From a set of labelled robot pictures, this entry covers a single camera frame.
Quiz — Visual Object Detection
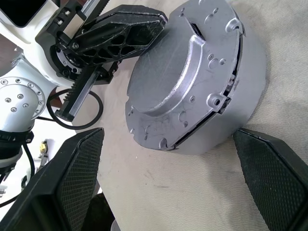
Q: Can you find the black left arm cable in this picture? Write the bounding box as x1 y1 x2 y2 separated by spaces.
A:
36 88 104 129

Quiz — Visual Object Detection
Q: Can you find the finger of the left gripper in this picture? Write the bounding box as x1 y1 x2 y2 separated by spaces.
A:
68 13 166 66
83 5 168 32

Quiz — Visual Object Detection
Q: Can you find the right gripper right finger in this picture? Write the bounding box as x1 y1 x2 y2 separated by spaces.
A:
232 128 308 231

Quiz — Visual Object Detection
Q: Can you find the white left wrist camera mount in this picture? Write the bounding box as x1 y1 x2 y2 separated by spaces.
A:
0 0 73 87

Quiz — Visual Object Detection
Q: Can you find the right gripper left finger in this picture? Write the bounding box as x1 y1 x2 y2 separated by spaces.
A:
0 127 105 231

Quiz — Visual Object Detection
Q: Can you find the silver motor housing with stator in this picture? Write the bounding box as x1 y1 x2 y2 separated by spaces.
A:
134 21 268 155

